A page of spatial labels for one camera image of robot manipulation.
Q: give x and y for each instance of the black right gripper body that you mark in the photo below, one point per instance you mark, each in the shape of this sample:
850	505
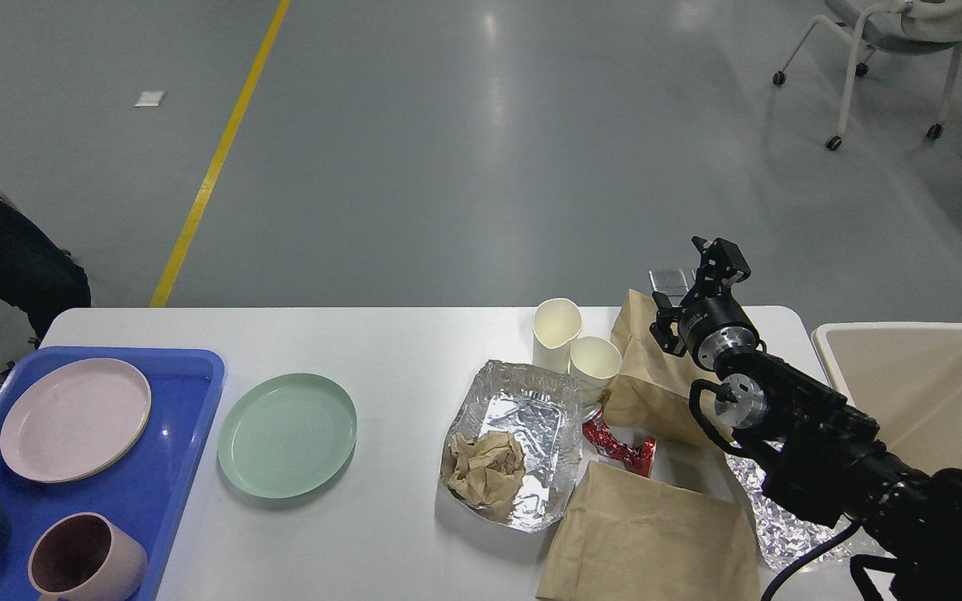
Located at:
713	327

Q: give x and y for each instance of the brown paper bag front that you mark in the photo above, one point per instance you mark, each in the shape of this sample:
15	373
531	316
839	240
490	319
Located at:
628	537

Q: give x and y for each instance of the grey metal floor plate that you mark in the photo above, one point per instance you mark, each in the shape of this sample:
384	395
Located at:
673	284

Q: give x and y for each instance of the grey office chair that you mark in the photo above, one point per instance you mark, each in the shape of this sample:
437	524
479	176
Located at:
904	28

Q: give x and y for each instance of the crumpled brown paper napkin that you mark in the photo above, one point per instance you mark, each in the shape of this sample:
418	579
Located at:
486	471

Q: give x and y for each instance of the brown paper bag rear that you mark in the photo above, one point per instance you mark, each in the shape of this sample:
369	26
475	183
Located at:
652	389

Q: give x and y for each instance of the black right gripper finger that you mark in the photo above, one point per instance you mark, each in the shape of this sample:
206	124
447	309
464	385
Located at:
722	265
663	328

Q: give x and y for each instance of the beige plastic bin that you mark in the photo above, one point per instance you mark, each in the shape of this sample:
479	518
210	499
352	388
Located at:
908	377

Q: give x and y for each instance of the short white paper cup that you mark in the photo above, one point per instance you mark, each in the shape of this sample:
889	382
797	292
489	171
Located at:
594	363

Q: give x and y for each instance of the brown paper bag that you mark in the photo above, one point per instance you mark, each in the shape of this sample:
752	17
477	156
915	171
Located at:
652	389
628	537

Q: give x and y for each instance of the pink mug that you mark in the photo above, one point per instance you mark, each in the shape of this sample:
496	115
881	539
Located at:
86	557

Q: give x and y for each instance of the tall white paper cup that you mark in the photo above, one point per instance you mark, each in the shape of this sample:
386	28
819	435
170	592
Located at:
556	324

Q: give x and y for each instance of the blue plastic tray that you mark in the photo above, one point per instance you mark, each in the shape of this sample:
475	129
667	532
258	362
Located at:
145	492

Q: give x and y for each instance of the pink plate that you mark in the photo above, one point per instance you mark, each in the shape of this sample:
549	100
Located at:
76	421

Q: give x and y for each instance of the aluminium foil tray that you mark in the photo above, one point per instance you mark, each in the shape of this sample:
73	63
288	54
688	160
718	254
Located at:
540	408

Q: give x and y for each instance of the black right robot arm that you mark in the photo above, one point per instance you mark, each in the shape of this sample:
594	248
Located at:
821	457

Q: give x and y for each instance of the mint green plate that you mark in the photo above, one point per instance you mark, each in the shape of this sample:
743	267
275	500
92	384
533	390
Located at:
288	436

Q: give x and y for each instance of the crumpled aluminium foil sheet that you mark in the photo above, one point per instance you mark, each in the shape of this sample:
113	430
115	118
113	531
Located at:
782	537

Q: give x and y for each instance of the red foil wrapper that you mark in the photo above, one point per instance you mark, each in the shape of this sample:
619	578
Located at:
636	459

